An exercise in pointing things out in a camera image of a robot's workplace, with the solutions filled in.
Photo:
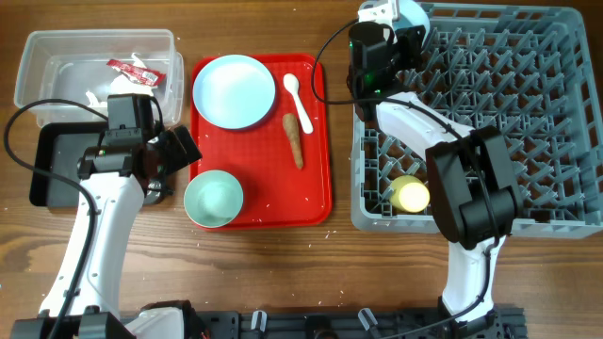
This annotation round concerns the black waste tray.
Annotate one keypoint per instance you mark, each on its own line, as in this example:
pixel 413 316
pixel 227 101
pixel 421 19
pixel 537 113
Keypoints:
pixel 60 147

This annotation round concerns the light blue bowl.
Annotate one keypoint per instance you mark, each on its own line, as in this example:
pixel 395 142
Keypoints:
pixel 411 14

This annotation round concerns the brown root vegetable stick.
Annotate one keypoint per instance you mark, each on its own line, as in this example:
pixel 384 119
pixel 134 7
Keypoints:
pixel 291 127

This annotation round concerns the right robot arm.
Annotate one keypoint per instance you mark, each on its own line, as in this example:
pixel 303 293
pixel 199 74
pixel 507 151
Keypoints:
pixel 474 196

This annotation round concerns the grey dishwasher rack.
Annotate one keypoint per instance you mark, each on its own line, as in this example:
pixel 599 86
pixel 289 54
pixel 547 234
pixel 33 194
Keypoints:
pixel 528 72

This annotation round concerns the yellow plastic cup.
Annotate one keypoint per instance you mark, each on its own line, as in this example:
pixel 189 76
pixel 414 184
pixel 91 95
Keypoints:
pixel 409 194

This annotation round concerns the light blue plate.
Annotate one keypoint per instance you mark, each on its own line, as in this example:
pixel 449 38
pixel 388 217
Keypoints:
pixel 234 92

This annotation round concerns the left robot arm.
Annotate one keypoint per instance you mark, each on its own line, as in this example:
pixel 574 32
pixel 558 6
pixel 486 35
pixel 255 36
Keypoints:
pixel 84 300

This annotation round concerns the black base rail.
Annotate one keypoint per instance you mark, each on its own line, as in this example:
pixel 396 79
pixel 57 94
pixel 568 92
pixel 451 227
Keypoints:
pixel 330 324

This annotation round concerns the pale green rice bowl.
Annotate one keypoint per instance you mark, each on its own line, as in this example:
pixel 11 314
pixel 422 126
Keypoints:
pixel 213 199

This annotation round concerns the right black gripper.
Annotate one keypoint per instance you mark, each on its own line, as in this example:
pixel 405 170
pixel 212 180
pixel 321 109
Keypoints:
pixel 409 42

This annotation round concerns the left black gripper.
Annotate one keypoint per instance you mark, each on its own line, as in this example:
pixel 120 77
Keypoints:
pixel 178 157

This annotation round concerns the white plastic spoon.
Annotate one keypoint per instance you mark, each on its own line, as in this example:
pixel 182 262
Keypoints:
pixel 292 85

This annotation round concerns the red sauce packet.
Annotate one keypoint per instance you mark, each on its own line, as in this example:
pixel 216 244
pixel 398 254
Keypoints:
pixel 136 74

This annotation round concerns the clear plastic storage box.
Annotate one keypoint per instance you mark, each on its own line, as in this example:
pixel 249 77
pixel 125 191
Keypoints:
pixel 71 65

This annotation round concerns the red plastic tray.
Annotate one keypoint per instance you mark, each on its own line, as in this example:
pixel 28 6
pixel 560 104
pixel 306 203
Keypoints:
pixel 276 192

